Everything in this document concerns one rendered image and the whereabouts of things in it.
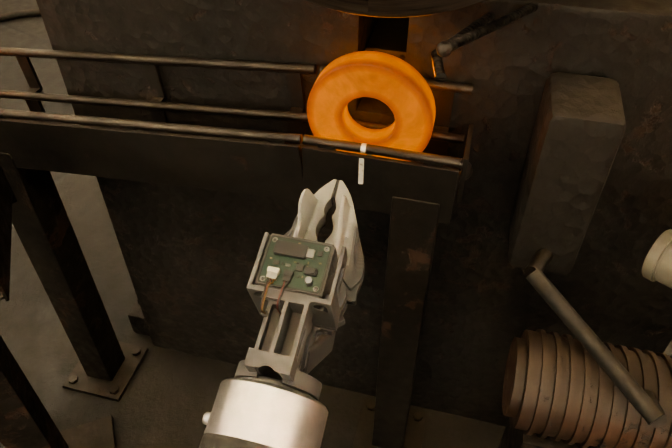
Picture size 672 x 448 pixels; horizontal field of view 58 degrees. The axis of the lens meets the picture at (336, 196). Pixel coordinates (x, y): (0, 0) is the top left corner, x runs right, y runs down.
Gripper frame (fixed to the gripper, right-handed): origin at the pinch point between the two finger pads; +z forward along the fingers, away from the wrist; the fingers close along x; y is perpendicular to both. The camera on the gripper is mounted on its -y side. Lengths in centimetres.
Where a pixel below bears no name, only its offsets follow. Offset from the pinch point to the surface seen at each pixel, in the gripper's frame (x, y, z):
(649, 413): -35.1, -16.7, -10.0
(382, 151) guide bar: -2.4, -7.4, 11.2
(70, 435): 54, -70, -23
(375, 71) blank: -0.6, 0.6, 16.3
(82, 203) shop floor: 89, -90, 35
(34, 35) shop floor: 164, -117, 117
